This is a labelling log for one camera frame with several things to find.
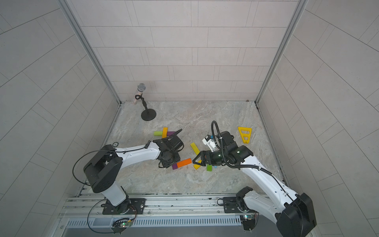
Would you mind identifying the yellow long block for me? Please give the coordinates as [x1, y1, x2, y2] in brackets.
[190, 143, 200, 155]

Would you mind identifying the orange long block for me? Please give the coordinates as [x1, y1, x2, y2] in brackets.
[176, 159, 192, 168]

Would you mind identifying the amber long block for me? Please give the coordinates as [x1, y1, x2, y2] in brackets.
[162, 127, 168, 138]

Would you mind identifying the lime green small block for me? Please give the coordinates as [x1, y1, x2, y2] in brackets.
[154, 131, 163, 136]

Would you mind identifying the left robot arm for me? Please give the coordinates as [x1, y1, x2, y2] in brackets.
[83, 129, 184, 207]

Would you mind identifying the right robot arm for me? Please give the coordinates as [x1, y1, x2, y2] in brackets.
[192, 131, 317, 237]

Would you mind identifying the microphone on black stand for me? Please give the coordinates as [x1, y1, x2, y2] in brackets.
[134, 83, 157, 121]

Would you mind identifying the right circuit board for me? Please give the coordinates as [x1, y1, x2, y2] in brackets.
[240, 215, 257, 232]

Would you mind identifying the circuit board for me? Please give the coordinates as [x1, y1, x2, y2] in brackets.
[111, 218, 134, 234]
[240, 215, 257, 232]

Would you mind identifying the left circuit board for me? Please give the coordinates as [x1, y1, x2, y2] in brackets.
[111, 218, 134, 234]

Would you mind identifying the yellow triangle frame piece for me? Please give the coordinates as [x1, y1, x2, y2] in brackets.
[238, 127, 252, 144]

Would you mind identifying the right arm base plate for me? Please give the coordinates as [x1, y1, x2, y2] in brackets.
[222, 197, 255, 213]

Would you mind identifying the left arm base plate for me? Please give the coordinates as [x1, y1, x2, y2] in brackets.
[101, 198, 146, 215]

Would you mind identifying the aluminium rail frame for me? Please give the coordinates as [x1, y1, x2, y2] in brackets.
[57, 194, 307, 229]

